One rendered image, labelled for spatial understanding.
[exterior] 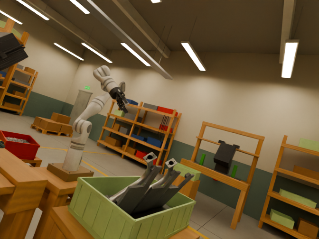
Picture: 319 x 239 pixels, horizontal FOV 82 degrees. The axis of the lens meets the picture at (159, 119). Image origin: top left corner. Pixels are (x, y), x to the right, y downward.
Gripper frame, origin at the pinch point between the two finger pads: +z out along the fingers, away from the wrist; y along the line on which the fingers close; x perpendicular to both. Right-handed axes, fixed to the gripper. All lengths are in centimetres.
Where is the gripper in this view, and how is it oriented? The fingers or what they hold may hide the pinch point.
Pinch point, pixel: (126, 108)
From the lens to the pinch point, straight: 108.3
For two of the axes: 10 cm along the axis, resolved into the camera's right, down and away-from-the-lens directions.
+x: 8.0, -4.3, 4.2
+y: 1.7, -5.0, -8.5
